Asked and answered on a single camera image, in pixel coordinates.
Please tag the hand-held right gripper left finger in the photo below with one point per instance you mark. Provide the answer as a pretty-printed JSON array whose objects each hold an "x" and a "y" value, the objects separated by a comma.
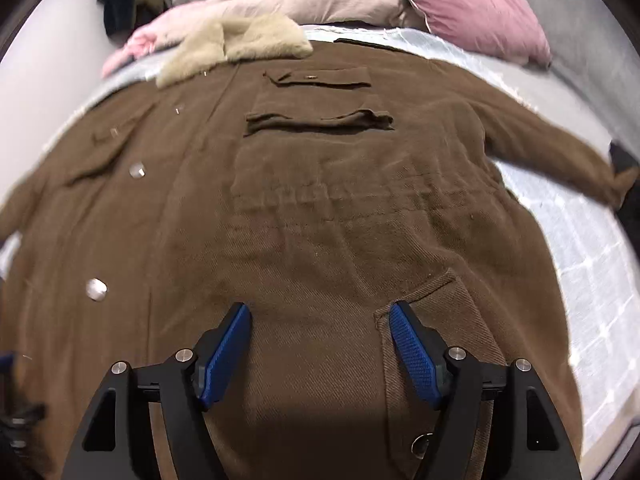
[{"x": 227, "y": 355}]

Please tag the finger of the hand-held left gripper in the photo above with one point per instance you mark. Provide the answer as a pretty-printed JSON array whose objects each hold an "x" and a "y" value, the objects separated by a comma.
[{"x": 19, "y": 425}]

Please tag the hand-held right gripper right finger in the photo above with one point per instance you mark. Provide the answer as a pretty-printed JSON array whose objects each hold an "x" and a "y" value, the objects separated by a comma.
[{"x": 412, "y": 355}]

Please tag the brown coat with fur collar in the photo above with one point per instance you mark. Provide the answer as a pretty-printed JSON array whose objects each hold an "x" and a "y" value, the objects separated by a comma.
[{"x": 310, "y": 220}]

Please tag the light blue checked blanket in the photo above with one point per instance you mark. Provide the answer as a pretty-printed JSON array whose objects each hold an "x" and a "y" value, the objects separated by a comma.
[{"x": 575, "y": 270}]

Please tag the pink fluffy cloth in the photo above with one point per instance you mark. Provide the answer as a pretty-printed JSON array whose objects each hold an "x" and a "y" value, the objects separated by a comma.
[{"x": 150, "y": 35}]

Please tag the pink pillow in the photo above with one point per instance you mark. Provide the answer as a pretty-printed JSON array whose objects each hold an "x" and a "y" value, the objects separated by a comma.
[{"x": 465, "y": 5}]

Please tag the grey bed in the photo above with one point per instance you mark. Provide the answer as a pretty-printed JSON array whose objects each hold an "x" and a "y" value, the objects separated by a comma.
[{"x": 575, "y": 35}]

